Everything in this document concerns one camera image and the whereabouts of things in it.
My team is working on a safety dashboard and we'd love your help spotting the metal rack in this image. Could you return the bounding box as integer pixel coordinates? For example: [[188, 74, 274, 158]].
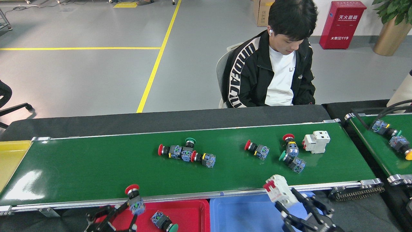
[[0, 8, 13, 31]]

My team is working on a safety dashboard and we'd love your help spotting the person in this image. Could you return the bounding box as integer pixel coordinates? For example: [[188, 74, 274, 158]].
[[221, 0, 318, 108]]

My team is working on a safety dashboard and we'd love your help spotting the yellow plastic tray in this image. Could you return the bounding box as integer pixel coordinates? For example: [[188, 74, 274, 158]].
[[0, 140, 33, 194]]

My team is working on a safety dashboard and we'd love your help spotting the green leafy plant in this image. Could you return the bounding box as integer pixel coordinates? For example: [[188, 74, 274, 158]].
[[372, 0, 412, 25]]

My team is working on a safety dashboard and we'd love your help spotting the red plastic tray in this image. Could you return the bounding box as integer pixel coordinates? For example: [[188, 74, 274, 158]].
[[93, 199, 211, 232]]

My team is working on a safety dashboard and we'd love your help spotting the cardboard box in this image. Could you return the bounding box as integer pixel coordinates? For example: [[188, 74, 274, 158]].
[[253, 0, 276, 27]]

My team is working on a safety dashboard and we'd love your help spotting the yellow push button switch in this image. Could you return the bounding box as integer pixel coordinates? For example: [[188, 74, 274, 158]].
[[389, 135, 412, 160]]

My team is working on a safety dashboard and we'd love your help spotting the gold plant pot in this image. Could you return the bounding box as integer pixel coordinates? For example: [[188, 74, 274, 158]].
[[373, 16, 412, 57]]

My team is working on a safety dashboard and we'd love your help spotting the beige round post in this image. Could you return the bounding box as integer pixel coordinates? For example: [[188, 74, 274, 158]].
[[386, 69, 412, 108]]

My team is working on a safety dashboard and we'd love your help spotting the black conveyor drive chain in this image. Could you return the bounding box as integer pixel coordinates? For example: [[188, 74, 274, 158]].
[[329, 185, 386, 202]]

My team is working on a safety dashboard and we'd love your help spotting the blue plastic tray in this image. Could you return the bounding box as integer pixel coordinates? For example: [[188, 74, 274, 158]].
[[209, 192, 317, 232]]

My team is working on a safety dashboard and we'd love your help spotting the black office chair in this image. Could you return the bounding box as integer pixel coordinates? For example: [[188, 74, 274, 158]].
[[0, 80, 33, 129]]

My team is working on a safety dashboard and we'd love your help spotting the white circuit breaker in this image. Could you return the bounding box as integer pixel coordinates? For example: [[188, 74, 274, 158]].
[[263, 175, 299, 207], [302, 130, 331, 154]]

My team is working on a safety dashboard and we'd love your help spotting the green conveyor belt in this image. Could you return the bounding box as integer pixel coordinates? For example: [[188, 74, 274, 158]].
[[0, 119, 384, 217], [344, 111, 412, 186]]

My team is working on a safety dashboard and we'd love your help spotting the red push button switch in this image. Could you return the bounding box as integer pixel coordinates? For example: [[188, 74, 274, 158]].
[[158, 144, 182, 159], [125, 184, 145, 216], [191, 151, 216, 169], [283, 134, 299, 157], [244, 140, 270, 160]]

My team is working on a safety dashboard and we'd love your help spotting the grey chair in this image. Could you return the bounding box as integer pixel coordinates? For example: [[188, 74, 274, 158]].
[[216, 42, 243, 108]]

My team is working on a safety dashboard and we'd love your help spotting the red fire extinguisher box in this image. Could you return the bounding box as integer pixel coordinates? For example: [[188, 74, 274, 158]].
[[319, 1, 367, 50]]

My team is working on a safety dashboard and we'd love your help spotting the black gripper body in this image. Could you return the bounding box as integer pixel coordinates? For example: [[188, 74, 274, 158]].
[[303, 217, 343, 232]]

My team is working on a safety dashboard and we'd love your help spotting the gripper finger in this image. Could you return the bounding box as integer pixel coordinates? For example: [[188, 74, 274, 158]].
[[127, 213, 138, 232], [84, 201, 131, 232], [291, 189, 335, 223], [276, 202, 309, 232]]

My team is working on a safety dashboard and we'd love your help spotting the black cable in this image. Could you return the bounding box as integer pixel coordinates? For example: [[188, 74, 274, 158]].
[[352, 100, 412, 129]]

